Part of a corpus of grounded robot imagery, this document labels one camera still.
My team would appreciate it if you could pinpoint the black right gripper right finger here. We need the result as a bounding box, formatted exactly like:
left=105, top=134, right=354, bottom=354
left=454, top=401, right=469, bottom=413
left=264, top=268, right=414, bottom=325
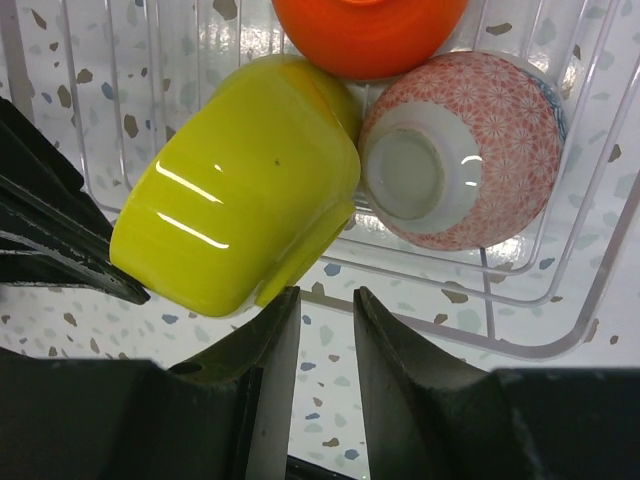
left=353, top=288, right=639, bottom=479

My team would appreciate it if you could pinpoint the lime green bowl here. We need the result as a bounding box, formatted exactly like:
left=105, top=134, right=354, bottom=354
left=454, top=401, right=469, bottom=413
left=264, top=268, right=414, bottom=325
left=109, top=54, right=361, bottom=318

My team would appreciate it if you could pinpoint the pink white ceramic bowl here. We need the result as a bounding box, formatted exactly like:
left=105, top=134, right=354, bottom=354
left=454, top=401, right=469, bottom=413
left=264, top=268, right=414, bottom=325
left=359, top=51, right=568, bottom=251

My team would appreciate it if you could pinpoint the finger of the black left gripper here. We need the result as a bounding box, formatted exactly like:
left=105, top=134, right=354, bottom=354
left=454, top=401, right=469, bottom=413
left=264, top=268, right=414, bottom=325
left=1, top=99, right=150, bottom=305

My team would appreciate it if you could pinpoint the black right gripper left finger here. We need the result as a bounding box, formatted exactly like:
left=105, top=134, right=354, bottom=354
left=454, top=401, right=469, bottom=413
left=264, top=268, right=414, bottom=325
left=1, top=287, right=301, bottom=479

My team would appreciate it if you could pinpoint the white wire dish rack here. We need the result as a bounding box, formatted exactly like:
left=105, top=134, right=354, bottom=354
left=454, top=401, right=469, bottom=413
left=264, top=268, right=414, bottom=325
left=1, top=1, right=639, bottom=365

